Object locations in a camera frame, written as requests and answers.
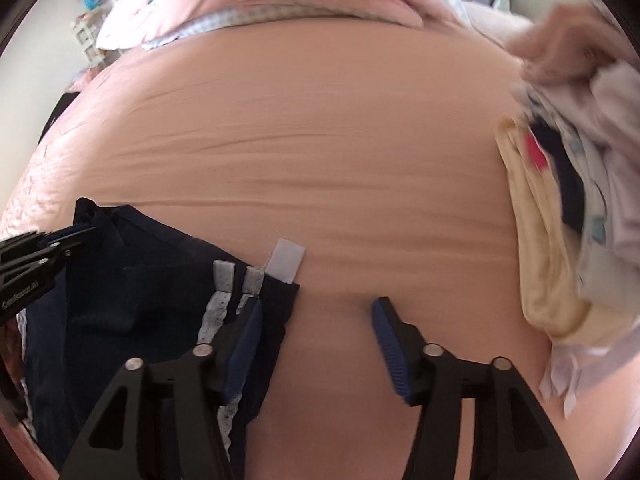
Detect stack of folded clothes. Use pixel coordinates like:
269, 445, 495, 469
495, 0, 640, 416

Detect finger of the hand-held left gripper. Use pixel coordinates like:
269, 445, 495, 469
0, 227, 97, 261
0, 246, 84, 286

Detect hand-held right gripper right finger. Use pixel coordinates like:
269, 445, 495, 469
371, 297, 581, 480

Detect white rack shelf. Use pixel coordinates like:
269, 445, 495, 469
70, 10, 109, 66

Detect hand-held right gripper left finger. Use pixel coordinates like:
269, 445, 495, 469
60, 300, 264, 480

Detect bed with pink sheet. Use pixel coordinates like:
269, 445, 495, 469
0, 0, 640, 480

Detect pale pink pillow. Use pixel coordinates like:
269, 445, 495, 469
465, 0, 536, 61

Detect navy striped shorts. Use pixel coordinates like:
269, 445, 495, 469
17, 197, 307, 456

